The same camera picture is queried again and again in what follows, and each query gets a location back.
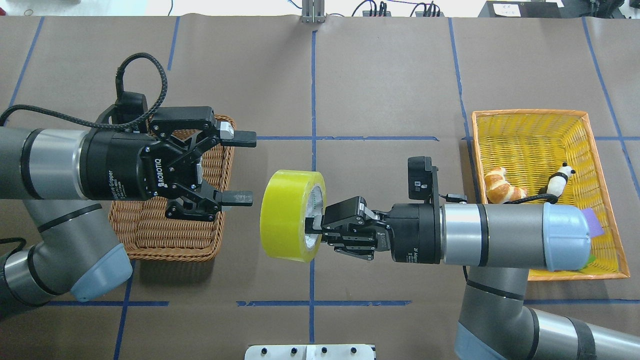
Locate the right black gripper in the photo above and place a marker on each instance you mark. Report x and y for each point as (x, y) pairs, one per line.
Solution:
(413, 232)

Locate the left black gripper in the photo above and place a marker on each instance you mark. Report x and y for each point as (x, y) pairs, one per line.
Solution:
(111, 165)

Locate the yellow tape roll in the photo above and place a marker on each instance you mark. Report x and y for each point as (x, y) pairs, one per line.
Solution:
(290, 198)

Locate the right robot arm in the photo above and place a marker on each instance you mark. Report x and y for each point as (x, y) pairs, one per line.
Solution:
(499, 244)

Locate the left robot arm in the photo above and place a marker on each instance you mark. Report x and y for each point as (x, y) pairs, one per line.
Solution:
(61, 176)

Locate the brown wicker basket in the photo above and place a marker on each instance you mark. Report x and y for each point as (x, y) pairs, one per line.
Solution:
(147, 234)

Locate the yellow wicker tray basket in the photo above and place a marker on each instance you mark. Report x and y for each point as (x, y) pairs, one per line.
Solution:
(532, 144)

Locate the toy croissant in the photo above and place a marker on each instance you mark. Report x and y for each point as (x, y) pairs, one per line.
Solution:
(499, 190)

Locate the small panda figurine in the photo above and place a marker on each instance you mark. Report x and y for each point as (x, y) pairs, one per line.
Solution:
(558, 181)

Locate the orange toy carrot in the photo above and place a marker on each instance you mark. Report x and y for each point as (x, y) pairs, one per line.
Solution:
(590, 260)

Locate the purple foam cube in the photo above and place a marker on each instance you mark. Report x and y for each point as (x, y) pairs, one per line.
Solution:
(594, 225)

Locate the black power box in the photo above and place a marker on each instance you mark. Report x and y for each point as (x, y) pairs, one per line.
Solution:
(520, 9)

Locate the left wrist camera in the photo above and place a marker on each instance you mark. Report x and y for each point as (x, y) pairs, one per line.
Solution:
(128, 107)

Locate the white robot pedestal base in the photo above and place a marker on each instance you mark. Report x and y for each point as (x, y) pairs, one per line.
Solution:
(349, 351)

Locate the aluminium frame post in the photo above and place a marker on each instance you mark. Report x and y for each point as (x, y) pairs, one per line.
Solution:
(313, 11)

